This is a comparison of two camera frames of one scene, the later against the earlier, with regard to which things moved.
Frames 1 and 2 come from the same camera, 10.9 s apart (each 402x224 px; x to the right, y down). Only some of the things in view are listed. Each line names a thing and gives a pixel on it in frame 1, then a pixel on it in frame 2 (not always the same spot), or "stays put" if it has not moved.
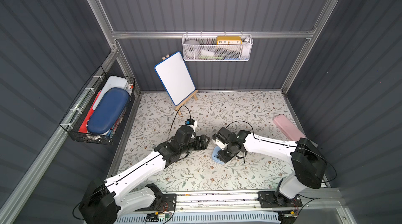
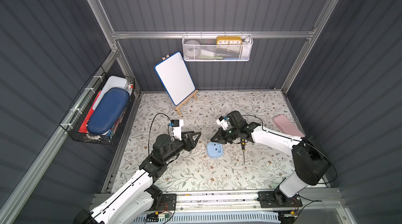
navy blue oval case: x=108 y=111 stays put
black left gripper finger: x=203 y=141 → x=190 y=137
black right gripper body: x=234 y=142 → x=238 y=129
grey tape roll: x=192 y=48 stays put
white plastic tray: x=111 y=82 stays put
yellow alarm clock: x=229 y=40 stays put
